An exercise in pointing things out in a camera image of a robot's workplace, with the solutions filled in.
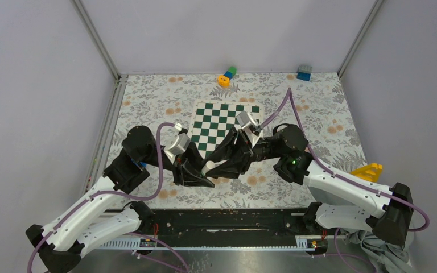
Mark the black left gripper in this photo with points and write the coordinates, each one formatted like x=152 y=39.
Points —
x=188 y=173

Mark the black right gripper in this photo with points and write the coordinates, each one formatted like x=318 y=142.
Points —
x=232 y=168

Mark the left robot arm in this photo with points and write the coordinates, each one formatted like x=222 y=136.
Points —
x=109 y=209

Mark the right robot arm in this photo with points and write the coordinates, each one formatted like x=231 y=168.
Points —
x=294 y=161

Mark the green white chessboard mat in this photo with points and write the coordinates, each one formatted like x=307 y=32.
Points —
x=211 y=120

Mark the blue yellow toy brick car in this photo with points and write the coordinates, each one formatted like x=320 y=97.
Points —
x=139 y=164

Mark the orange round toy brick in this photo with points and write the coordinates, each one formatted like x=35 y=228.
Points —
x=223 y=81

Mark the blue green toy block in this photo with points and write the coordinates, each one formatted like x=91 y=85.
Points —
x=231 y=72

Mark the floral tablecloth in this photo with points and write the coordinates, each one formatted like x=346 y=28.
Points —
x=320 y=106

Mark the blue grey toy brick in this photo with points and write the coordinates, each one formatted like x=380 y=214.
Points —
x=304 y=72

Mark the yellow toy piece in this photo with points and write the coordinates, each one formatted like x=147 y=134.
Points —
x=371 y=172

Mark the grey cloth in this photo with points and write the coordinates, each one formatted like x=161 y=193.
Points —
x=369 y=245

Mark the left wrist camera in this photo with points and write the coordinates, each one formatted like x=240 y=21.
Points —
x=179 y=145

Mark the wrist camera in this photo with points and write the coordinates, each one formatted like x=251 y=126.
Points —
x=250 y=127
x=179 y=145

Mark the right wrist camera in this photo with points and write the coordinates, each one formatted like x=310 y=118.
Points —
x=250 y=127

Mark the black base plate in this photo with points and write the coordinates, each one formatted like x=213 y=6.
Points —
x=227 y=228

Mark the aluminium frame rail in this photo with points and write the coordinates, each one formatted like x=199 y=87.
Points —
x=102 y=148

